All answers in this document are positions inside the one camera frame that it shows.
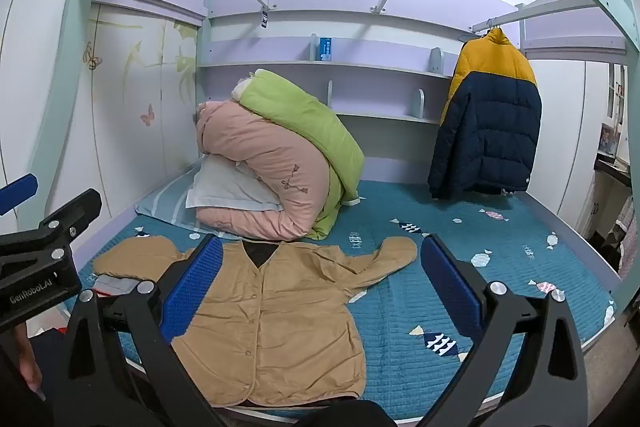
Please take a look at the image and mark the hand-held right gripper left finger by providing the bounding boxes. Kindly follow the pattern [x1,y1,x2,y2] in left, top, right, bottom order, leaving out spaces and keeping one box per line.
[60,235,226,427]

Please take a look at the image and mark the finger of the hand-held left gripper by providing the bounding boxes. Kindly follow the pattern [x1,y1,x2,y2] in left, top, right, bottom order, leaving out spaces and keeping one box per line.
[0,188,103,260]
[0,173,40,216]

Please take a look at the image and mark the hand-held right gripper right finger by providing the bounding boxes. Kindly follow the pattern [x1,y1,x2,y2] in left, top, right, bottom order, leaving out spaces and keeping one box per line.
[420,234,601,427]

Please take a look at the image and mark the tan button-up jacket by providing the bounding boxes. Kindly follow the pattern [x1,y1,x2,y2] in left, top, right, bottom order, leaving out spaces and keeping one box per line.
[92,234,419,408]

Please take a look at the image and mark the clothes hanger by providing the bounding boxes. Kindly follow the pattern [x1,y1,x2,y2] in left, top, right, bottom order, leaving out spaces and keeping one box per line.
[472,18,502,40]

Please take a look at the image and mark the person's left hand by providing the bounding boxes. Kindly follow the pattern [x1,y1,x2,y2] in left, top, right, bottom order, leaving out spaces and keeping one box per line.
[14,321,44,389]

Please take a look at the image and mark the grey and red item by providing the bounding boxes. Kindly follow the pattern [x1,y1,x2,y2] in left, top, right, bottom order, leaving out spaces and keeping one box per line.
[94,274,147,299]

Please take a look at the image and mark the light blue striped pillow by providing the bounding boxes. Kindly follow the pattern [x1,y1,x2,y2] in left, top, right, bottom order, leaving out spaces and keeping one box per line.
[135,179,241,240]

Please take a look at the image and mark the white garment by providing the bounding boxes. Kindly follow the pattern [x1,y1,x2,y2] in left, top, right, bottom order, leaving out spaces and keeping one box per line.
[186,154,284,210]

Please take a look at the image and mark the pink quilt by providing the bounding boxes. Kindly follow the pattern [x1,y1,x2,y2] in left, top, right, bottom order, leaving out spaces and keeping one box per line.
[195,101,346,242]

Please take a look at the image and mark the yellow and navy puffer jacket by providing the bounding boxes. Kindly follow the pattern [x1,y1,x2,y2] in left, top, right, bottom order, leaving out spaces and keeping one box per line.
[427,28,543,200]

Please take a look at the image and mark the plaid cloth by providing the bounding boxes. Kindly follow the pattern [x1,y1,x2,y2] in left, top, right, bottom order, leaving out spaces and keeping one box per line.
[606,196,640,279]

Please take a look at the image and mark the dark desk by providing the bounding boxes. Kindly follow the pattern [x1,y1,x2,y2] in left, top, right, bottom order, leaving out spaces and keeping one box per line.
[592,156,637,188]

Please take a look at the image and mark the white wardrobe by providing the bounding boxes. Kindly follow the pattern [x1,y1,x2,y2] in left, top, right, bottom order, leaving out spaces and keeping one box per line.
[519,0,632,235]

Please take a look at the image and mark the photo frames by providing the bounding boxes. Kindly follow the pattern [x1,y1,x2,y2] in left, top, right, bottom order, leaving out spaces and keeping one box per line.
[597,122,622,156]

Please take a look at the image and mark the lavender shelf unit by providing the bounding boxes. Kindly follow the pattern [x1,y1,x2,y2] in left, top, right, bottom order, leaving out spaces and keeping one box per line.
[196,0,522,160]

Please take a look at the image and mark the small blue box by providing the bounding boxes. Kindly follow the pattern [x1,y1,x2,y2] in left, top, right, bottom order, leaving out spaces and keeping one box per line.
[314,35,337,62]

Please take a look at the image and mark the brown butterfly wall sticker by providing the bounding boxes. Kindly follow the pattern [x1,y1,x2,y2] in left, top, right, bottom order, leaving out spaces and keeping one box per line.
[82,42,104,72]

